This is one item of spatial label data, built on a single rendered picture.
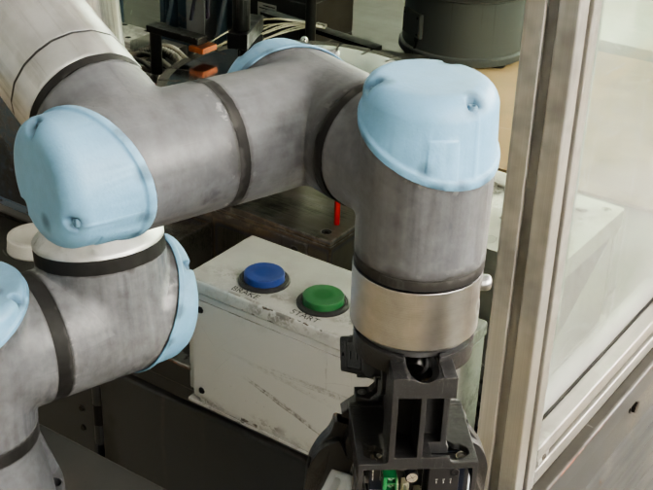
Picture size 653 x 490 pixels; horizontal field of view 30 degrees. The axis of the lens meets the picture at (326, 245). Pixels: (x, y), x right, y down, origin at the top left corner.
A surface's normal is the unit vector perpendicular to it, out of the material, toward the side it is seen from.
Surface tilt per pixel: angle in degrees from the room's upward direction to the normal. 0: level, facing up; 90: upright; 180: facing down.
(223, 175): 93
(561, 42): 90
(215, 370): 90
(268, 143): 74
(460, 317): 91
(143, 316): 80
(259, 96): 32
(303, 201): 0
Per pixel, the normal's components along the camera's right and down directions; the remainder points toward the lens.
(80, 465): 0.04, -0.88
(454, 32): -0.31, 0.43
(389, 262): -0.52, 0.39
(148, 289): 0.74, 0.20
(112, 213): 0.55, 0.58
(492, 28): 0.33, 0.44
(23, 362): 0.59, 0.09
